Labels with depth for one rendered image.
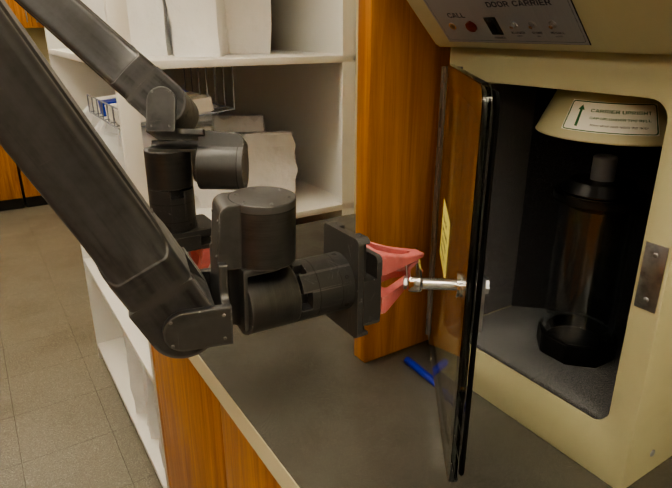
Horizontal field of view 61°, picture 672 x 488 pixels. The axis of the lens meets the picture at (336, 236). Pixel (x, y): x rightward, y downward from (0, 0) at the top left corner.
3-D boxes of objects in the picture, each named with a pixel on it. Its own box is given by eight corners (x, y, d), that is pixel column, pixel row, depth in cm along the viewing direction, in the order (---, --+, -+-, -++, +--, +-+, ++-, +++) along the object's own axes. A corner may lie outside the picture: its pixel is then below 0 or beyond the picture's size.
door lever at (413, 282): (449, 264, 63) (451, 242, 62) (460, 302, 54) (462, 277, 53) (400, 263, 63) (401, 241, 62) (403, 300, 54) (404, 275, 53)
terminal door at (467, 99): (433, 337, 86) (451, 63, 72) (456, 491, 57) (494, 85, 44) (427, 337, 86) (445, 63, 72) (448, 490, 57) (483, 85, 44)
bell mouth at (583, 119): (592, 117, 78) (598, 76, 76) (732, 136, 64) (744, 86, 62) (504, 128, 69) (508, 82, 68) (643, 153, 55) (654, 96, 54)
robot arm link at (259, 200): (157, 304, 53) (164, 355, 46) (145, 187, 49) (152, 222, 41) (280, 288, 57) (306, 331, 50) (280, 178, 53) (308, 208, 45)
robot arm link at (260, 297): (219, 319, 53) (242, 349, 49) (215, 252, 51) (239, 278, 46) (285, 303, 57) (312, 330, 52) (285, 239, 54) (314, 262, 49)
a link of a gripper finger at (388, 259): (443, 242, 56) (364, 260, 52) (438, 307, 59) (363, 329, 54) (402, 224, 62) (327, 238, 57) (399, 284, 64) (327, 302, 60)
